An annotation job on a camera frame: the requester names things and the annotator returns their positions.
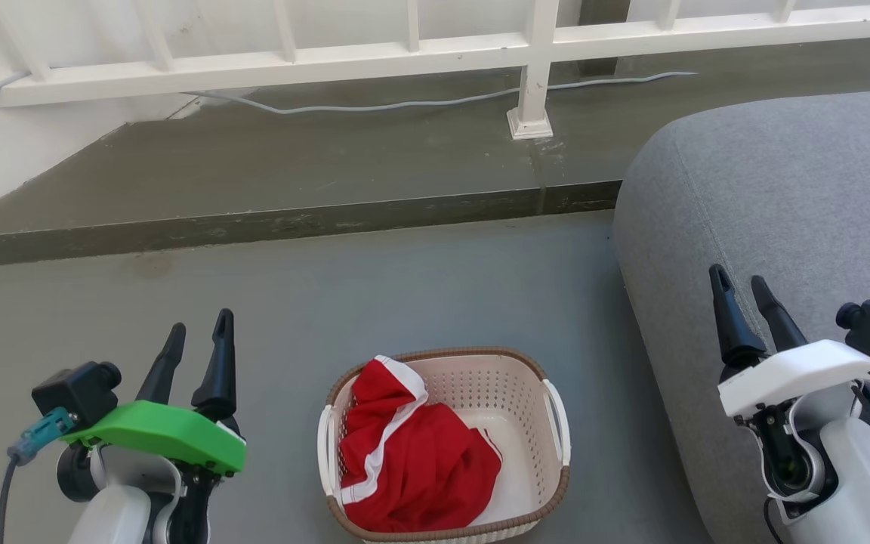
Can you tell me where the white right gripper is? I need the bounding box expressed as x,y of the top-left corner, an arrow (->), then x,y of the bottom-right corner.
709,264 -> 870,420

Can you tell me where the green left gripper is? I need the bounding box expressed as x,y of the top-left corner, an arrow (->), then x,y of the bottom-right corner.
84,308 -> 247,475

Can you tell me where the red and white garment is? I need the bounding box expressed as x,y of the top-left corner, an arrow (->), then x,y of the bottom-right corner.
338,355 -> 504,533

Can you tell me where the grey fabric sofa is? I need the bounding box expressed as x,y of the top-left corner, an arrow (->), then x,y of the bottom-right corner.
612,87 -> 870,544

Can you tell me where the cream plastic laundry basket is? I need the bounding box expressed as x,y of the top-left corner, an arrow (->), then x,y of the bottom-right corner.
317,347 -> 572,544

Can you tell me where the white railing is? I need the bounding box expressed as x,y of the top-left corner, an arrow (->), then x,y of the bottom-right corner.
0,0 -> 870,141

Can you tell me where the black looped right arm cable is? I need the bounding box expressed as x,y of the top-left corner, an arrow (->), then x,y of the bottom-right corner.
762,497 -> 785,544

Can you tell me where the grey floor cable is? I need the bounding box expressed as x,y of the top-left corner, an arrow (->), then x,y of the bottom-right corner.
0,70 -> 699,139

